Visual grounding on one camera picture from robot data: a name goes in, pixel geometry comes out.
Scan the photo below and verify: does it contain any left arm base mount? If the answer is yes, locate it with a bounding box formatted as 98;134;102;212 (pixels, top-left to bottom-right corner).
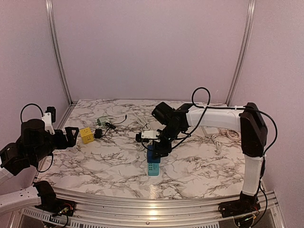
33;180;76;217

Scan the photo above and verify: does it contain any pink round power strip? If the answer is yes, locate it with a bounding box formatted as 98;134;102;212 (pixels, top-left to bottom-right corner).
226;130;241;142

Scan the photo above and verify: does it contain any long white power strip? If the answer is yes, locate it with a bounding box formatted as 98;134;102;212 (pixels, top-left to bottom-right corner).
201;126;219;138

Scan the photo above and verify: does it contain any right aluminium frame post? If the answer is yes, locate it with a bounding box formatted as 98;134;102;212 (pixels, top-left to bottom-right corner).
225;0;257;105

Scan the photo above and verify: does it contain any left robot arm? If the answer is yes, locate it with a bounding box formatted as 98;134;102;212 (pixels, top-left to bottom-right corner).
0;119;79;214

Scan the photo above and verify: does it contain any white power strip cable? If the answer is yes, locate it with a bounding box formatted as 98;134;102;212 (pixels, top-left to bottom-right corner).
135;115;152;152

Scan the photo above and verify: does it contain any front aluminium rail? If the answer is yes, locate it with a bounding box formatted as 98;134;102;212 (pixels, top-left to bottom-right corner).
7;187;285;228

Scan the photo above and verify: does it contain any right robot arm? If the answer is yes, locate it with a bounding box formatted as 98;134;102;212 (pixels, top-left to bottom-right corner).
152;102;268;213

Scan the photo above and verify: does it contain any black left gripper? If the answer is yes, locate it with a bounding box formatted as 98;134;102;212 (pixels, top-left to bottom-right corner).
31;127;78;164

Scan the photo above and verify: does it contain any left aluminium frame post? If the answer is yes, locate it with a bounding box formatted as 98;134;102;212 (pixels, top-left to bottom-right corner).
45;0;73;106

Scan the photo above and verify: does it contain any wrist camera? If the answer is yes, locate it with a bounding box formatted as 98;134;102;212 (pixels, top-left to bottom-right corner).
41;106;56;135
135;130;160;143

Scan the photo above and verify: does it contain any teal power strip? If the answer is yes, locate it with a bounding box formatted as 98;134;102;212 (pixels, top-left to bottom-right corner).
146;142;160;177

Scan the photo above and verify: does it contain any aluminium frame post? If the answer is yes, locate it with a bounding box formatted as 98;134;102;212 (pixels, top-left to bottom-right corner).
225;0;257;105
45;0;73;106

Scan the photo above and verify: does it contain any white cube socket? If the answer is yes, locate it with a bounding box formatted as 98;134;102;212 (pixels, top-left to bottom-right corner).
69;146;79;153

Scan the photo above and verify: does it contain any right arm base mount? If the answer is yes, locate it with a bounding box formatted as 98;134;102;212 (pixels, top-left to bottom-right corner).
218;191;261;218

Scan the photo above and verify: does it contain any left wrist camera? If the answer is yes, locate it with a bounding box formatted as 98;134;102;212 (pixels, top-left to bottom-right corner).
41;106;56;135

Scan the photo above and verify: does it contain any black power adapter with cable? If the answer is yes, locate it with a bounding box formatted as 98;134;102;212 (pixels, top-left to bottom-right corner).
94;115;127;139

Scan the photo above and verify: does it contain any green plug adapter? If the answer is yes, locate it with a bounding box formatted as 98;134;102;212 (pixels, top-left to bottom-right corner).
96;117;108;126

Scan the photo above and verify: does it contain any blue cube socket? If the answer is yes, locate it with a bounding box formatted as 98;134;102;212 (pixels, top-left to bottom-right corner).
147;145;161;164

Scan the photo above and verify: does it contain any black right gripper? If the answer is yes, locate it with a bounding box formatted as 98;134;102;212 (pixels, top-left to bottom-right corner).
152;127;182;162

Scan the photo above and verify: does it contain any yellow cube socket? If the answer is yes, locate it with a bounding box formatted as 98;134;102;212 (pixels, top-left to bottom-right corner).
79;127;94;144

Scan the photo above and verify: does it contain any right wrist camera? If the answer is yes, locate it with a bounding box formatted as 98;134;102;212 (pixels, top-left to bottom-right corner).
135;130;160;143

